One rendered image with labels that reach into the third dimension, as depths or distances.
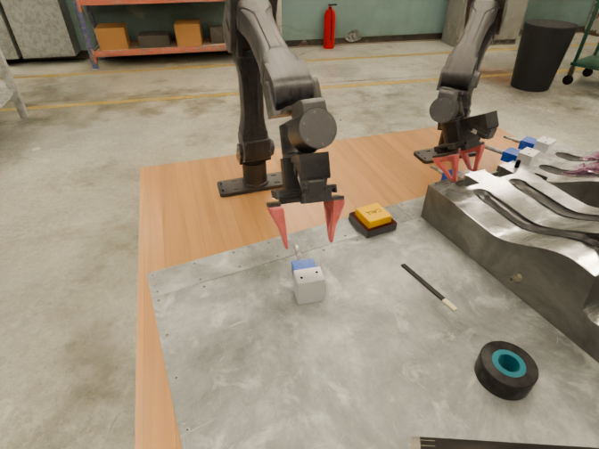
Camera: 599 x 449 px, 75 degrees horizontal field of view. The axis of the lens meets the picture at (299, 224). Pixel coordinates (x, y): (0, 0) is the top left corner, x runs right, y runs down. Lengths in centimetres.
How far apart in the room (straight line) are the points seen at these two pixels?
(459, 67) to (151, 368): 90
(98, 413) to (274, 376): 110
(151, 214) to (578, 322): 89
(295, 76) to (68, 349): 153
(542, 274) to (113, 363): 149
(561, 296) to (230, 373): 55
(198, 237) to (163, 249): 8
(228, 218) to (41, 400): 110
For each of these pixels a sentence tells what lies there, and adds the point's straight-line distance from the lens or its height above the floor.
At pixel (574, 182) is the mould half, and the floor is 88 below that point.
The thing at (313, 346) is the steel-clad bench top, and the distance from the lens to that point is 67.
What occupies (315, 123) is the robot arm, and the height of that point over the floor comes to 113.
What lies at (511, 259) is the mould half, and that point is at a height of 86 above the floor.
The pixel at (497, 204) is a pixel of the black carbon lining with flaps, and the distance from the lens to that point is 93.
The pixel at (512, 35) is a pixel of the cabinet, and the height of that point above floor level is 13.
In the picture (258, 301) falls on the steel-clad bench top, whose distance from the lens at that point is 74.
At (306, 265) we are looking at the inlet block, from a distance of 74.
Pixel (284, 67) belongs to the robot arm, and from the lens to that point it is 66.
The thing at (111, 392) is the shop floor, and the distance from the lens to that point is 170.
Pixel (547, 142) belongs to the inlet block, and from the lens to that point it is 129.
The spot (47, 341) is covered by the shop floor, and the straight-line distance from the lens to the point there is 197.
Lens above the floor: 135
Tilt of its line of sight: 37 degrees down
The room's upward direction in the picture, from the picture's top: straight up
